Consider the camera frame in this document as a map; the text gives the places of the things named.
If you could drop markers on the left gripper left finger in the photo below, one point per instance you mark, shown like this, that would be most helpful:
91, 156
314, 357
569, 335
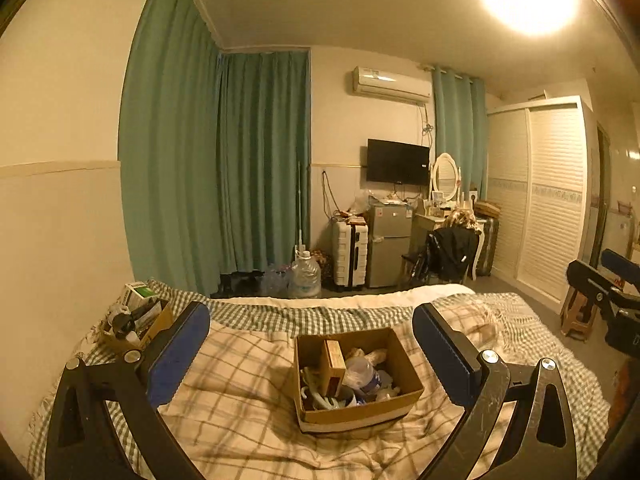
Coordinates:
82, 442

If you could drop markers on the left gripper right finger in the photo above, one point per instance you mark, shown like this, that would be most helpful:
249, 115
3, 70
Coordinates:
539, 442

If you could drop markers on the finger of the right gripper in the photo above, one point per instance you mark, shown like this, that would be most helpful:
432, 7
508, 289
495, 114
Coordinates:
599, 290
625, 269

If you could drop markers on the clear cotton swab jar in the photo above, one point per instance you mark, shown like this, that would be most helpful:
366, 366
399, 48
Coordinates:
361, 375

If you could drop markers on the wooden box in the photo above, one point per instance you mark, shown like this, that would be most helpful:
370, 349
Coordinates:
332, 368

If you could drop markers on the white cloth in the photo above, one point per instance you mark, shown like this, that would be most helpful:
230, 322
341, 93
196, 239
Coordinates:
375, 357

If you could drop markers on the small wooden stool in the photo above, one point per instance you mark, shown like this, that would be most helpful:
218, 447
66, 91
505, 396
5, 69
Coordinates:
577, 315

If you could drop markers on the white louvered wardrobe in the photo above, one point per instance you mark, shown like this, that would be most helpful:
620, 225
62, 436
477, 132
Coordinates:
540, 155

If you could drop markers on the small SF cardboard box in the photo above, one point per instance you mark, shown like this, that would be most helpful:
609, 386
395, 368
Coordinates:
137, 316

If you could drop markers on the beige plaid blanket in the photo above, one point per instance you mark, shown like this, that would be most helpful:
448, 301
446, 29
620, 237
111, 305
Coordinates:
249, 408

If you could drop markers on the white dressing table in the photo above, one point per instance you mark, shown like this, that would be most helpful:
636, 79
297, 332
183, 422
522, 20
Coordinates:
422, 224

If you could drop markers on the oval white vanity mirror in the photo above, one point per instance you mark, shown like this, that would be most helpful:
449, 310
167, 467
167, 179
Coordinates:
445, 179

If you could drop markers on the large open cardboard box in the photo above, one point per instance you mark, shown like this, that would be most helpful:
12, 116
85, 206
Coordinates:
361, 410

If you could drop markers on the green curtain right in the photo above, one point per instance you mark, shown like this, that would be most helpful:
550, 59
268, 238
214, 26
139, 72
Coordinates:
462, 125

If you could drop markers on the green curtain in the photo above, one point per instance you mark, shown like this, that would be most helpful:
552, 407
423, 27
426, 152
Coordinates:
214, 150
462, 125

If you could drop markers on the grey mini fridge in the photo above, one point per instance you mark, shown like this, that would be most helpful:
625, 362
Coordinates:
389, 239

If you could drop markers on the white suitcase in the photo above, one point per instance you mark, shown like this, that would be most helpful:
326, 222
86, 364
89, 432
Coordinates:
350, 252

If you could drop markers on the large clear water bottle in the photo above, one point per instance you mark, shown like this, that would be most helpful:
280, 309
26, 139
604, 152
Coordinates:
305, 279

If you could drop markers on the white air conditioner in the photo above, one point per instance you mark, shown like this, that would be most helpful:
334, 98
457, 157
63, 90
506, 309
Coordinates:
387, 85

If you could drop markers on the green curtain left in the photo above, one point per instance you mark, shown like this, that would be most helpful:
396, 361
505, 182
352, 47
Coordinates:
214, 150

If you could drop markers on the black wall television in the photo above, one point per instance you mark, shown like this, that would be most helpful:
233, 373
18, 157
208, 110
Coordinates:
398, 163

